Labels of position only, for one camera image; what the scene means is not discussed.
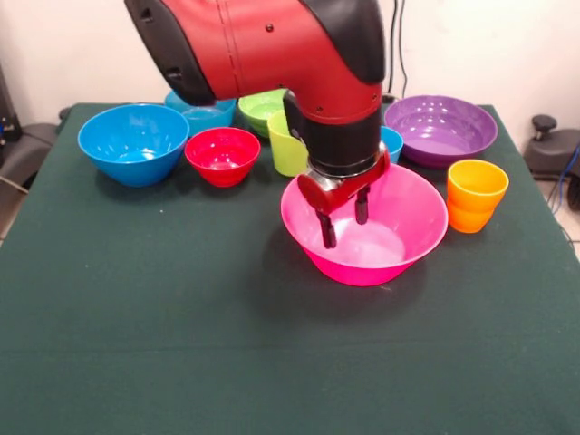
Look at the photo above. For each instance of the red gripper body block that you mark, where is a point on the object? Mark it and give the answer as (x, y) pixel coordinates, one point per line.
(344, 190)

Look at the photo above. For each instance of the small green bowl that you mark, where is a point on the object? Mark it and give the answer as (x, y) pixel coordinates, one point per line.
(258, 111)

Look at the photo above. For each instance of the green cup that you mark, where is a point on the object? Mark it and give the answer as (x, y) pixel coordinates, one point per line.
(285, 156)

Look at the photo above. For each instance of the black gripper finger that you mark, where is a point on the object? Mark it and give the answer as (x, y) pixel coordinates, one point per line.
(328, 233)
(362, 210)

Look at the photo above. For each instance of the small blue bowl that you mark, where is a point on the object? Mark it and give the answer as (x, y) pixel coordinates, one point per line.
(204, 120)

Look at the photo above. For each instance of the large pink bowl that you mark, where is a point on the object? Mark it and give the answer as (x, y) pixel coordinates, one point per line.
(408, 213)

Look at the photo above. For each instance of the black equipment case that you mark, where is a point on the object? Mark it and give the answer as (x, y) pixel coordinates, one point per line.
(5, 113)

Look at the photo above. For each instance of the small red bowl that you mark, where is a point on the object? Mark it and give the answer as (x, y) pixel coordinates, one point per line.
(222, 167)

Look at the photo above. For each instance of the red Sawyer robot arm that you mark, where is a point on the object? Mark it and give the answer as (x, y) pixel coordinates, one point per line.
(272, 50)

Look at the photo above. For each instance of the large purple bowl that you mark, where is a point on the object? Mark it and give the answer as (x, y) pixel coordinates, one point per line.
(435, 131)

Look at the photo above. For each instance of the orange cup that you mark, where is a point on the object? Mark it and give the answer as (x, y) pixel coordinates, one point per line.
(476, 195)
(469, 222)

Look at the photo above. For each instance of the blue cup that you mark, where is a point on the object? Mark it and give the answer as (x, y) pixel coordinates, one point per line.
(393, 145)

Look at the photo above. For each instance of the dark green tablecloth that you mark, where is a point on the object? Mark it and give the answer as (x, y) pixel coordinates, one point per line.
(136, 294)

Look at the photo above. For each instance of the large blue bowl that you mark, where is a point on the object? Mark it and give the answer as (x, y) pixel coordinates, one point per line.
(131, 149)

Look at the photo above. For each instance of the dark grey machine base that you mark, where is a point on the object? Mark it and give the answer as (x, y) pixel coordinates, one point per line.
(553, 154)
(27, 149)

